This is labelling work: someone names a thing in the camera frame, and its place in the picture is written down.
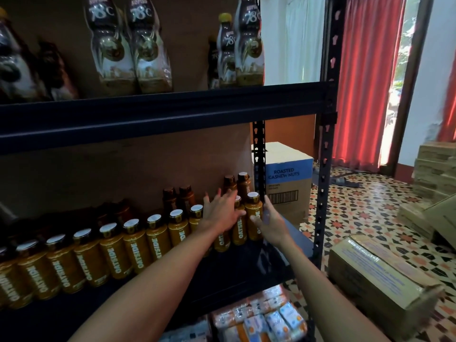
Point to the person's right hand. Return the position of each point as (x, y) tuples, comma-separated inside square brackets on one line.
[(271, 228)]

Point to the person's left hand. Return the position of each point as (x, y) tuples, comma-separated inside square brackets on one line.
[(221, 213)]

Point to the Oatside bottle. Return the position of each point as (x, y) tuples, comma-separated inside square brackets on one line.
[(240, 228), (253, 208)]

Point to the black metal shelf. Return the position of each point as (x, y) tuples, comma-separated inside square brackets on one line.
[(142, 114)]

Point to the orange Oatside bottles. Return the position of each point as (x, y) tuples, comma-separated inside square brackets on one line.
[(85, 263)]

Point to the row of yellow-capped coffee bottles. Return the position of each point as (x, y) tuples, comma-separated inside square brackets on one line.
[(110, 53)]

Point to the person's right forearm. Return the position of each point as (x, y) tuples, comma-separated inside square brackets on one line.
[(331, 299)]

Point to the person's left forearm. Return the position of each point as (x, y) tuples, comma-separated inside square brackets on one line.
[(142, 292)]

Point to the blue white cashew carton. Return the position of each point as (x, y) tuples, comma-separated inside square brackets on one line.
[(288, 181)]

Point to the dark floor mat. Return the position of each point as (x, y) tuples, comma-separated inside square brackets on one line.
[(345, 182)]

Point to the row of orange blue packets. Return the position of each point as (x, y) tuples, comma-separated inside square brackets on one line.
[(263, 320)]

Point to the brown wooden cabinet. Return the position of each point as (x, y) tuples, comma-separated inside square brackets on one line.
[(292, 135)]

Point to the stack of pink white boxes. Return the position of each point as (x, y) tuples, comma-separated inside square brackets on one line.
[(187, 332)]

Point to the red curtain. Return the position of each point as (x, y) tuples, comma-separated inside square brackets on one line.
[(367, 82)]

